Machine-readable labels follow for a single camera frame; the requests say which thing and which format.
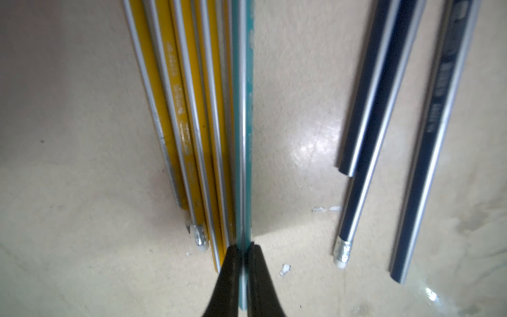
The dark blue pencil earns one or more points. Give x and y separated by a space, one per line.
456 31
403 37
375 54

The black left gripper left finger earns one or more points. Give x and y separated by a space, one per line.
224 300

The yellow pencil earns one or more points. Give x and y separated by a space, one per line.
210 54
187 38
169 62
139 28

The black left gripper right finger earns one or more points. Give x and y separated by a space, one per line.
262 298

